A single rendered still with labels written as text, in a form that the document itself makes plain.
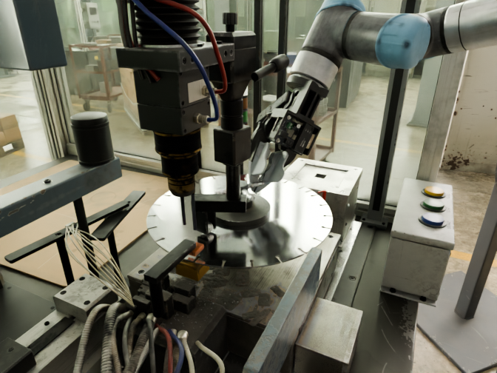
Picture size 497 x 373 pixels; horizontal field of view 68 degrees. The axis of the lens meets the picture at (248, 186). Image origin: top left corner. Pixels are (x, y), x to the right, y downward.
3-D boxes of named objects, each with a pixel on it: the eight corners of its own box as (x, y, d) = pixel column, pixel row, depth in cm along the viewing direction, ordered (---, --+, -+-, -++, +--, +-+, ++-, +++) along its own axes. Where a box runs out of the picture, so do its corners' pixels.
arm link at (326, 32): (362, -12, 57) (318, -13, 62) (330, 54, 58) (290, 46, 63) (378, 17, 63) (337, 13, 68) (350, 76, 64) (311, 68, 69)
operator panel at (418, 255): (393, 227, 99) (404, 177, 93) (438, 237, 95) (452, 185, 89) (379, 291, 77) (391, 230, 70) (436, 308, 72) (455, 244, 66)
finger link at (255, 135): (244, 158, 65) (265, 112, 64) (241, 157, 66) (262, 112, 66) (266, 169, 67) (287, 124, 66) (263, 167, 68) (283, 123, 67)
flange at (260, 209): (279, 220, 63) (279, 208, 62) (215, 230, 60) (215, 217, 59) (259, 193, 73) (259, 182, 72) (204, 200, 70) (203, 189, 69)
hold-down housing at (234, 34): (231, 154, 58) (228, 12, 49) (255, 160, 55) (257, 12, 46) (208, 165, 54) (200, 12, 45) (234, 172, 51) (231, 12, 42)
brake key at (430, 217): (420, 219, 76) (422, 210, 75) (441, 223, 74) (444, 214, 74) (419, 228, 73) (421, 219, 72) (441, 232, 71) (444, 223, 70)
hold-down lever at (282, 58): (251, 72, 55) (251, 52, 54) (290, 74, 53) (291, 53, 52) (226, 79, 49) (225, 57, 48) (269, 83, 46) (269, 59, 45)
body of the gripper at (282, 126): (270, 141, 59) (302, 72, 58) (253, 136, 67) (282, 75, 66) (308, 160, 62) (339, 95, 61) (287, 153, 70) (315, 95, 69)
